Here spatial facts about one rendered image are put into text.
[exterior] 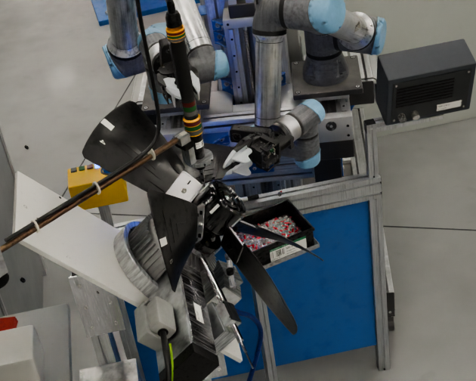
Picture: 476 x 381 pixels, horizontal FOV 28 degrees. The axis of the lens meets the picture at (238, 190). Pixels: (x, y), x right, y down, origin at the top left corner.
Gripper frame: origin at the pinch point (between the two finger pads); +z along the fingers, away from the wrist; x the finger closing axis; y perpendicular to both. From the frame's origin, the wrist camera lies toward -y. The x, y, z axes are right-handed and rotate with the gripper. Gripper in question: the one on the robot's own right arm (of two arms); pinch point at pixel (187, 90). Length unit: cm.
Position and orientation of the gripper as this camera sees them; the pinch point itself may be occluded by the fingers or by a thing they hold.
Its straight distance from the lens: 223.7
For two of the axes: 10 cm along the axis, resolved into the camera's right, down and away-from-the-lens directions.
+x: -9.3, 3.0, -2.0
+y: 1.3, 8.0, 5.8
